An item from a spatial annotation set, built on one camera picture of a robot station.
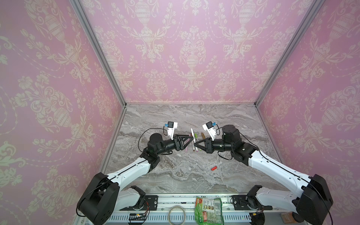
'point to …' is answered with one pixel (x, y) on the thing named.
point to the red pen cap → (214, 168)
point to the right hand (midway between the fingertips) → (196, 144)
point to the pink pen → (186, 149)
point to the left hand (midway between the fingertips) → (191, 140)
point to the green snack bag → (208, 211)
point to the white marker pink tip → (193, 138)
